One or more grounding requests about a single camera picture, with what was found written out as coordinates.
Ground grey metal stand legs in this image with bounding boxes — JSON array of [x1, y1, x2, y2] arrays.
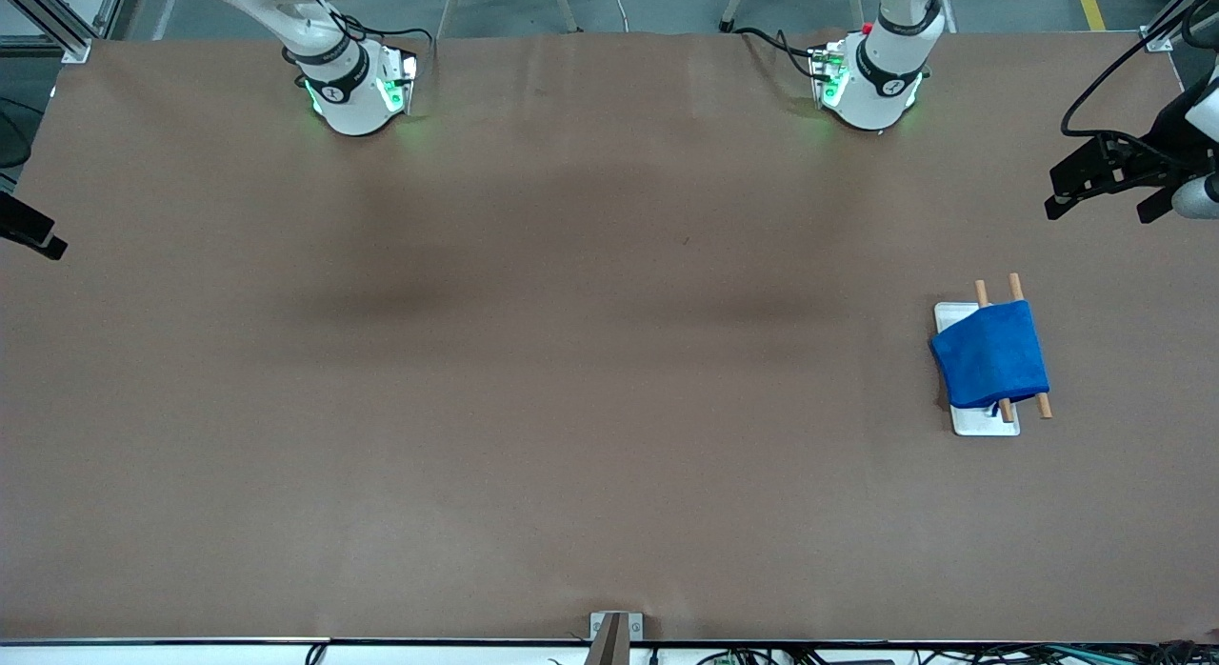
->
[[719, 0, 866, 33]]

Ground white rack with wooden rods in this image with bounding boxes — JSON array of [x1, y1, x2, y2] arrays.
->
[[933, 272, 1054, 437]]

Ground black right base cable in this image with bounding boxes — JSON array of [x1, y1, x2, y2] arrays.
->
[[338, 15, 437, 58]]

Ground tangled cable bundle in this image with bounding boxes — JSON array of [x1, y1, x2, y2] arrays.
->
[[695, 642, 1219, 665]]

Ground blue microfibre towel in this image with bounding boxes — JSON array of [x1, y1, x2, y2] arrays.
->
[[930, 300, 1050, 411]]

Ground black left base cable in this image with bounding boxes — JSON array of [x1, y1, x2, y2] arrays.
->
[[738, 27, 825, 80]]

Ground black base cable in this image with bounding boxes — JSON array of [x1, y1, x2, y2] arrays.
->
[[738, 27, 825, 80], [338, 15, 437, 58]]

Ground grey metal table bracket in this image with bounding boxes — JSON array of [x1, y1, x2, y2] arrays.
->
[[586, 612, 644, 665]]

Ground aluminium frame profile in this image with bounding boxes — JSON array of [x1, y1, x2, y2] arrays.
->
[[0, 0, 130, 64], [1141, 0, 1212, 54]]

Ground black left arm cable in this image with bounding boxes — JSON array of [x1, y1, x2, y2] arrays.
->
[[1060, 0, 1219, 140]]

